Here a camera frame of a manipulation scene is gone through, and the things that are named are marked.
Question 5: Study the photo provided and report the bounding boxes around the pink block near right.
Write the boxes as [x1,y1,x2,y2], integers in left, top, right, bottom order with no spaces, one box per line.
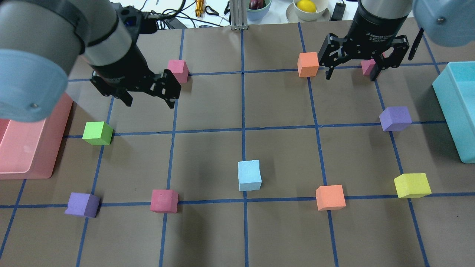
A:
[361,59,376,76]

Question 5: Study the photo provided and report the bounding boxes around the cream bowl with lemon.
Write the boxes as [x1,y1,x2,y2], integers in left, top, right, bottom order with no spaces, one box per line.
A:
[286,0,330,23]

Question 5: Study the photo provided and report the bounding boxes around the yellow handled tool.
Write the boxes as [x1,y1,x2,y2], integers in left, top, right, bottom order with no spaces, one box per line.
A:
[195,0,205,17]

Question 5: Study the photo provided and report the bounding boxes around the purple block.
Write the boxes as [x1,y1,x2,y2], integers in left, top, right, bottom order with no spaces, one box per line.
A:
[379,106,413,132]
[65,192,100,218]

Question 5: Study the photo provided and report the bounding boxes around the pink block far left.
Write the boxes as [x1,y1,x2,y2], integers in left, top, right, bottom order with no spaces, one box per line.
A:
[150,189,179,213]

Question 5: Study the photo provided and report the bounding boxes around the yellow block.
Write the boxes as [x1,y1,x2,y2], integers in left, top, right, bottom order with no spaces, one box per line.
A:
[393,173,432,199]

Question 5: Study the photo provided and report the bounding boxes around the pink block near left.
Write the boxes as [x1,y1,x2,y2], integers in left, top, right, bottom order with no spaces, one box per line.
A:
[167,59,189,83]

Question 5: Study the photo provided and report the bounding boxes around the pink tray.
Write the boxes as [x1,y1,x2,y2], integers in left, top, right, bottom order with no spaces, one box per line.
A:
[0,93,73,180]

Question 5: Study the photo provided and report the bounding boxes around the black power adapter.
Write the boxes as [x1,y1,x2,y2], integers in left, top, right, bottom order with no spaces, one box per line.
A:
[329,2,346,21]

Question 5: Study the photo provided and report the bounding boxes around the orange block far right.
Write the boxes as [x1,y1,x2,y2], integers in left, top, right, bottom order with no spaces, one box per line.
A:
[315,185,346,211]

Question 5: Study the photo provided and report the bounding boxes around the orange block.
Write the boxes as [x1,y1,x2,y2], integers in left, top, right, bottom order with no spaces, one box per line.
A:
[297,52,320,78]
[315,185,346,211]

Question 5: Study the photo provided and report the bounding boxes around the cyan tray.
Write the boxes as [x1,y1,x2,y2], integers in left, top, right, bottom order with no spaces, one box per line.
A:
[432,61,475,164]

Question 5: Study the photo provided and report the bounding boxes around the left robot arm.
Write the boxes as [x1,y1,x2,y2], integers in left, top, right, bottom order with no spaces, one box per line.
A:
[0,0,181,122]

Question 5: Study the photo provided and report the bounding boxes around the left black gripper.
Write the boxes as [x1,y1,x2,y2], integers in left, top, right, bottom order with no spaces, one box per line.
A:
[90,44,181,109]

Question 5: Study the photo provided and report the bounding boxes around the orange block near right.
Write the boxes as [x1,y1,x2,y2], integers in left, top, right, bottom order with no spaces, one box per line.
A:
[297,52,320,78]

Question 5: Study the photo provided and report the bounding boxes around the pink block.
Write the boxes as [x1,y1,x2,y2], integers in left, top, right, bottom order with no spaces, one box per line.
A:
[150,189,179,213]
[167,59,189,83]
[361,59,376,76]

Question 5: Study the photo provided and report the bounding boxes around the purple block right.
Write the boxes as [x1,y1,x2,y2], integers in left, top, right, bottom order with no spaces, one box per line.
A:
[379,106,413,132]

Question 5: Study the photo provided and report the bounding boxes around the light blue block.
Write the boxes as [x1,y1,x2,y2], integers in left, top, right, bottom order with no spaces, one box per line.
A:
[237,159,262,192]

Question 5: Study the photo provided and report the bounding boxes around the purple block left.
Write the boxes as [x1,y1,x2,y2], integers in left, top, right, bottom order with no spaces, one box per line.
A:
[65,192,100,218]

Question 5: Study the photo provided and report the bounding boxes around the aluminium frame post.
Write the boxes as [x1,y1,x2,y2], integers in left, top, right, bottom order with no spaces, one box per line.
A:
[229,0,248,30]

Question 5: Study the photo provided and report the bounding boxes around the green block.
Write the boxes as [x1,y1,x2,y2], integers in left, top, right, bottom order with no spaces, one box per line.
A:
[82,122,114,146]

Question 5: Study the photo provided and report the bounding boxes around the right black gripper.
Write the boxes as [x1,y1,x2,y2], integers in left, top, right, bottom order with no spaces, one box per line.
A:
[318,6,410,81]

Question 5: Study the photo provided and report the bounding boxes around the scissors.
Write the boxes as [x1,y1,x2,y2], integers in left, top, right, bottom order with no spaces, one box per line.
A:
[204,6,230,16]

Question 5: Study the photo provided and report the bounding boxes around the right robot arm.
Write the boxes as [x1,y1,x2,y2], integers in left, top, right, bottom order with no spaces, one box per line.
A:
[318,0,475,81]

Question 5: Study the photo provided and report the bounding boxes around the blue bowl with fruit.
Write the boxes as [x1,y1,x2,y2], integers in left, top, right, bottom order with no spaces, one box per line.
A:
[245,0,272,21]

